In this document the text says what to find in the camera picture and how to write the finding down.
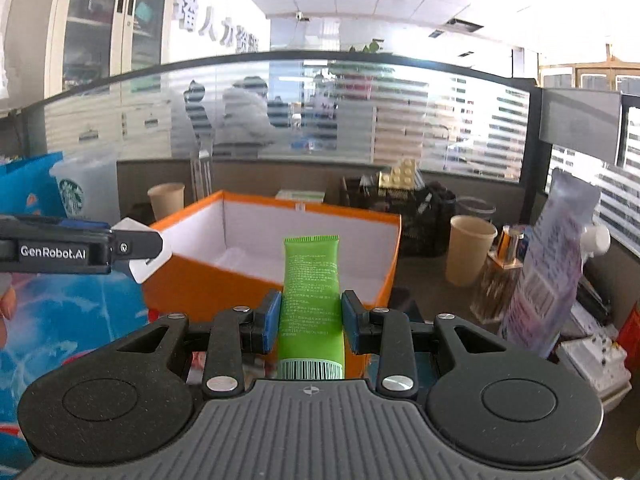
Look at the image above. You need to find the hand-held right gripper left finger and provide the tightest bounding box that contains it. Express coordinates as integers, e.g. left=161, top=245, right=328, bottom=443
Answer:
left=117, top=290, right=284, bottom=395

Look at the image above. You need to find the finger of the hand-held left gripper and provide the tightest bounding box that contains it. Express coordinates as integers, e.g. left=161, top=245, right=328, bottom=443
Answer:
left=111, top=230, right=165, bottom=264

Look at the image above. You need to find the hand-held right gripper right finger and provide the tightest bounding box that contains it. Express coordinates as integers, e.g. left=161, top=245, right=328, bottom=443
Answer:
left=341, top=290, right=505, bottom=400

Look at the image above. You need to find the white rectangular block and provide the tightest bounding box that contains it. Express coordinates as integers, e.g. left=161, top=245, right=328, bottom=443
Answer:
left=112, top=217, right=173, bottom=284

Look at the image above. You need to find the green plastic tube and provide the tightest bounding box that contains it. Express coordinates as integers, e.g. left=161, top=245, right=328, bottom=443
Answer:
left=276, top=234, right=346, bottom=381

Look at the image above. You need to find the orange cardboard box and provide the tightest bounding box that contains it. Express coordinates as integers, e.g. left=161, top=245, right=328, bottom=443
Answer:
left=141, top=190, right=402, bottom=325

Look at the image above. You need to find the person's left hand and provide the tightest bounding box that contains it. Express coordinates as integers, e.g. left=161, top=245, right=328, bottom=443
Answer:
left=0, top=287, right=18, bottom=322

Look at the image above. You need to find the beige paper cup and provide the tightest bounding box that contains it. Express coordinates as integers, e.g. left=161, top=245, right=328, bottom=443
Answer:
left=147, top=182, right=186, bottom=224
left=444, top=215, right=499, bottom=288

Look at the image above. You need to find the frosted plastic cup green logo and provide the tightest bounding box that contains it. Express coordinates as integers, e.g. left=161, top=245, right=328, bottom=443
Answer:
left=49, top=152, right=121, bottom=226

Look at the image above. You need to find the printed desk mat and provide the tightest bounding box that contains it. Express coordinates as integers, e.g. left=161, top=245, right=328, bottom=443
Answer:
left=0, top=270, right=153, bottom=467

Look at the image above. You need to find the white and green box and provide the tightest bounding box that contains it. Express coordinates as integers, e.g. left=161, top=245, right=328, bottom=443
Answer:
left=276, top=189, right=327, bottom=206

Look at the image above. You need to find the black plastic crate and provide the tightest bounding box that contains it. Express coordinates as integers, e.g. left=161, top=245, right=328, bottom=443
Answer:
left=341, top=175, right=457, bottom=259

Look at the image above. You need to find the yellow pill blister pack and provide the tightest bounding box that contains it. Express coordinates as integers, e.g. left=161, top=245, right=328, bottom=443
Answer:
left=377, top=158, right=419, bottom=192

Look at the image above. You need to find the gold capped perfume bottle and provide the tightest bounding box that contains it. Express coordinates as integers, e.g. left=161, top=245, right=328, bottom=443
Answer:
left=472, top=225, right=532, bottom=324

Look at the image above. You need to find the clear plastic cup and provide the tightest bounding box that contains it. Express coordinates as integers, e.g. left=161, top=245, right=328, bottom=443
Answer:
left=457, top=197, right=496, bottom=222

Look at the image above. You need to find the purple white refill pouch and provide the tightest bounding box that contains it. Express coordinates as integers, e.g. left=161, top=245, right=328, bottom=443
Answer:
left=499, top=167, right=612, bottom=359

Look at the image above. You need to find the striped glass partition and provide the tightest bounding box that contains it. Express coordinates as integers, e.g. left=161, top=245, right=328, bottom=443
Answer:
left=42, top=50, right=532, bottom=184

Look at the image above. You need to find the white storage cabinet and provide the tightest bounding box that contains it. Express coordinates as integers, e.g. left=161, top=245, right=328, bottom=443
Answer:
left=0, top=0, right=177, bottom=113

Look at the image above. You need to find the white plastic box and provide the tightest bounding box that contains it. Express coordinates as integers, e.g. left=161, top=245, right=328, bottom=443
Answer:
left=556, top=335, right=634, bottom=414

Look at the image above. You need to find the green potted plant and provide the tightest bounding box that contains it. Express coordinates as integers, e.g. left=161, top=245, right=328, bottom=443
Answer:
left=349, top=37, right=384, bottom=56

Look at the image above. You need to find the red packet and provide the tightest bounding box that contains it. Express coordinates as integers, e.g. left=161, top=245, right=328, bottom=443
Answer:
left=617, top=305, right=640, bottom=359

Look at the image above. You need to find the grey partition panel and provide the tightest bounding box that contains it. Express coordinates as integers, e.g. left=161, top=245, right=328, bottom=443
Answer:
left=539, top=87, right=624, bottom=167

